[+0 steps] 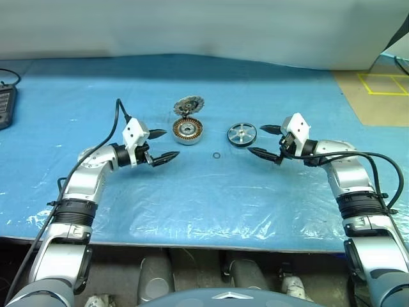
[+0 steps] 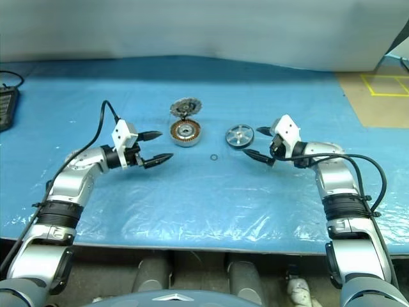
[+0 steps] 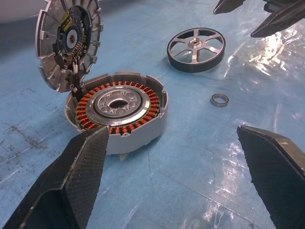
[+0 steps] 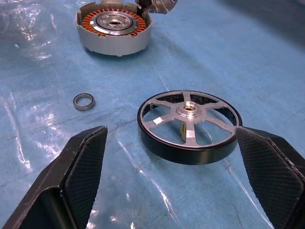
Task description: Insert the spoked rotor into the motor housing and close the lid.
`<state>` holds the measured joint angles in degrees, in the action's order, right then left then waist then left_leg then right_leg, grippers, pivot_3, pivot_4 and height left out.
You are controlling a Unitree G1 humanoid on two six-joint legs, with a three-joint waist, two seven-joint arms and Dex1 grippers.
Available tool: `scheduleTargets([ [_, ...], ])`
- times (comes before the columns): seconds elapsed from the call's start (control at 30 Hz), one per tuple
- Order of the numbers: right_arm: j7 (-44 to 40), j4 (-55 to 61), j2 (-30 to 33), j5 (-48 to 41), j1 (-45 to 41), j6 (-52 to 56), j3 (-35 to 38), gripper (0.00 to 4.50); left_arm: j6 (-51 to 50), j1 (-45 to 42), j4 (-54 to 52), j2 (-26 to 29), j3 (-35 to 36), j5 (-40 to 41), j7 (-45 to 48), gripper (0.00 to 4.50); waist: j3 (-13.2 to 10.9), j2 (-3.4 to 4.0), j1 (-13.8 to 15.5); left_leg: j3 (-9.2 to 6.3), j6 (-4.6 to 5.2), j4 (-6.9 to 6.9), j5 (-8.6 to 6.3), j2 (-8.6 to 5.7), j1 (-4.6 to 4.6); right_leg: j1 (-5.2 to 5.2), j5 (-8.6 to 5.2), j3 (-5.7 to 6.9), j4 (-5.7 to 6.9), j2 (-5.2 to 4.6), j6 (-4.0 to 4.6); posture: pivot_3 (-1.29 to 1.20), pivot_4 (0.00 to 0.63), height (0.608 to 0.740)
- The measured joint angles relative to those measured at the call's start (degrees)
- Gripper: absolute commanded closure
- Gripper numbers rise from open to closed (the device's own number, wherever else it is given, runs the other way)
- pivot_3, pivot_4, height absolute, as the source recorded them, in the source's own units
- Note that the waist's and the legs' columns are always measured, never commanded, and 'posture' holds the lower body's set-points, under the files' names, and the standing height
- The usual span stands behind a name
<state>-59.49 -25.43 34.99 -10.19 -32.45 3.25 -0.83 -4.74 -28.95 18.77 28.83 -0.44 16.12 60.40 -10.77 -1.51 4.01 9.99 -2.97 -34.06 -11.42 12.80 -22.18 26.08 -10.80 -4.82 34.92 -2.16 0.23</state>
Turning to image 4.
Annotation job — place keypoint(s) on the grey metal gearbox housing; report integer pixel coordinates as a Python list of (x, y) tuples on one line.
[(164, 6)]

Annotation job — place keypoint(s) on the black-rimmed silver spoked rotor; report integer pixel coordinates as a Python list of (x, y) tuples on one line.
[(214, 158)]

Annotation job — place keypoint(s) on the clear plastic film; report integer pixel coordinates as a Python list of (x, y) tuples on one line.
[(35, 55)]

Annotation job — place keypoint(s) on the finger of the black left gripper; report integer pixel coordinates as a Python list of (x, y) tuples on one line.
[(143, 4)]

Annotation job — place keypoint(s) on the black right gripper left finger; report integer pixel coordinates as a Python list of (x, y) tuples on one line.
[(71, 186)]

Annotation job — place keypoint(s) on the grey stator with copper windings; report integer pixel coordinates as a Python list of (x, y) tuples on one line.
[(114, 45)]

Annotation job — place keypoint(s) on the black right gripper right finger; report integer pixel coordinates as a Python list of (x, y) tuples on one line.
[(269, 167)]

